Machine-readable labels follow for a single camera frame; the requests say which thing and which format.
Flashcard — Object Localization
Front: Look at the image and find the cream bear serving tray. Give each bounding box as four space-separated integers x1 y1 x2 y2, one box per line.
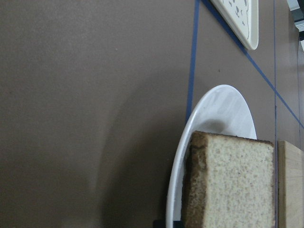
212 0 259 50

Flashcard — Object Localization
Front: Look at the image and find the wooden cutting board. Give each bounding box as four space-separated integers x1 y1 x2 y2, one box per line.
278 141 304 228

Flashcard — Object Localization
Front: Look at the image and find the white round plate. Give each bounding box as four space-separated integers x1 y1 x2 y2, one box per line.
165 85 257 228

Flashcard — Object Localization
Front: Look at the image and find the bread slice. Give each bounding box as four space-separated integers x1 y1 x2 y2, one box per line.
181 131 275 228

